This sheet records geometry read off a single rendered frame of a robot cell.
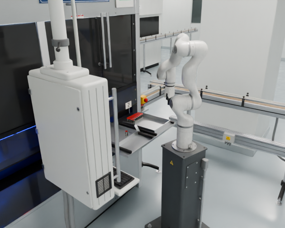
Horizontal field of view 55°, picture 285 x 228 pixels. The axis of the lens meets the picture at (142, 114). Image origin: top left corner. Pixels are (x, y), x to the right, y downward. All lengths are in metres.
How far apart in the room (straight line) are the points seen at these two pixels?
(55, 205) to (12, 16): 1.33
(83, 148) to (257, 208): 2.07
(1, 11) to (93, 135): 0.81
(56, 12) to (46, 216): 1.43
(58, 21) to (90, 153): 0.67
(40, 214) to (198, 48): 1.58
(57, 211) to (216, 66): 2.50
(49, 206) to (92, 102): 1.07
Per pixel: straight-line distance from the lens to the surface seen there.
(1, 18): 1.70
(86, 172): 1.54
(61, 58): 1.50
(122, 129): 2.38
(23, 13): 1.76
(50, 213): 2.27
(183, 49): 1.82
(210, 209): 2.94
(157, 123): 2.48
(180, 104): 1.94
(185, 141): 2.08
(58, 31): 1.48
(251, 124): 3.73
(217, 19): 3.60
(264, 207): 3.12
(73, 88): 1.37
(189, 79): 1.90
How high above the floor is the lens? 1.92
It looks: 23 degrees down
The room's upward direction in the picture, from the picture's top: 1 degrees counter-clockwise
